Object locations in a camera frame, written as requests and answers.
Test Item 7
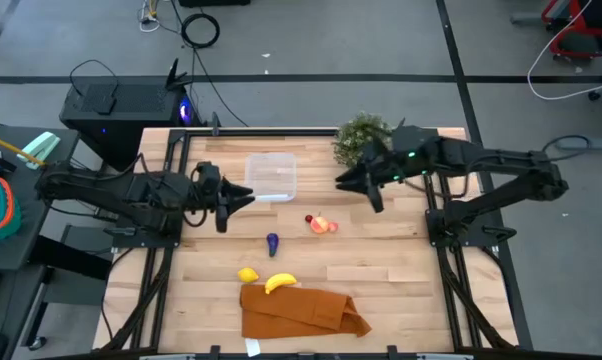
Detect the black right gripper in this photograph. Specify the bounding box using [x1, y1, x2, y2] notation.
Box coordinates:
[334, 139, 407, 215]

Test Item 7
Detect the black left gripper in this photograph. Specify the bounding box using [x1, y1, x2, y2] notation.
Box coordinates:
[194, 175, 257, 235]

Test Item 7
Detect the clear plastic tupperware container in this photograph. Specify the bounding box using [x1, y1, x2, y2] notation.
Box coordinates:
[243, 151, 299, 203]

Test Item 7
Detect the pink orange toy peach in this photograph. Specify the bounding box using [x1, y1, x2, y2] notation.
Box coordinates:
[309, 214, 331, 236]

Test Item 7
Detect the yellow toy banana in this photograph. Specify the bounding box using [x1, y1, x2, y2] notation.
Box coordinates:
[264, 272, 299, 296]

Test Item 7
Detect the small green potted plant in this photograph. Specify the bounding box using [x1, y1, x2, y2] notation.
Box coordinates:
[331, 110, 395, 170]

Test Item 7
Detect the orange brown folded cloth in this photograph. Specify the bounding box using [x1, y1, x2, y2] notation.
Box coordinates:
[239, 283, 374, 341]

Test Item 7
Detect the black wifi antenna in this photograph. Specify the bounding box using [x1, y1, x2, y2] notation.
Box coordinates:
[164, 57, 195, 92]

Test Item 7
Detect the black computer tower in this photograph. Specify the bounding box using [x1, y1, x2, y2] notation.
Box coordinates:
[59, 74, 205, 171]

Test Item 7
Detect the small black box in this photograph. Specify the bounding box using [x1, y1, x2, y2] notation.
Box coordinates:
[93, 92, 118, 116]

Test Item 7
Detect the flat black box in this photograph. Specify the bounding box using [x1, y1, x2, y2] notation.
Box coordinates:
[178, 0, 252, 8]

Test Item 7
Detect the mint green stapler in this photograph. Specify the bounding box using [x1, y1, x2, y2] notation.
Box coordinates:
[16, 130, 62, 164]

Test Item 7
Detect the black side table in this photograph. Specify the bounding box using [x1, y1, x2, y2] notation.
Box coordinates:
[0, 122, 112, 360]

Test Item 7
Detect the grey metal bar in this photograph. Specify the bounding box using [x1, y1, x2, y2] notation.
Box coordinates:
[553, 133, 602, 153]

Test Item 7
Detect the teal orange plastic object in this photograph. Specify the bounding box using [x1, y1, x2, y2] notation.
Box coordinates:
[0, 175, 23, 250]

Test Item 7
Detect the red black cart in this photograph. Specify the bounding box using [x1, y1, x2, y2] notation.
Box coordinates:
[540, 0, 602, 61]

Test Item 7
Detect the black metal table frame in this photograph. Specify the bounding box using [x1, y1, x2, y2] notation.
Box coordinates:
[100, 127, 520, 360]

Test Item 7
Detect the coiled black cable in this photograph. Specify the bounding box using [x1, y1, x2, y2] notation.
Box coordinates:
[179, 11, 251, 129]

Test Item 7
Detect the white cable bundle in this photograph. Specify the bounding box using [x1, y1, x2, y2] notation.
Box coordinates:
[138, 0, 162, 34]

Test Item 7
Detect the long white cable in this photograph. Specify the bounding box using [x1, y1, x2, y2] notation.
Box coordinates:
[526, 0, 602, 101]

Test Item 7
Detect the yellow cord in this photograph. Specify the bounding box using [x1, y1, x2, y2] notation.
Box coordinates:
[0, 130, 48, 168]

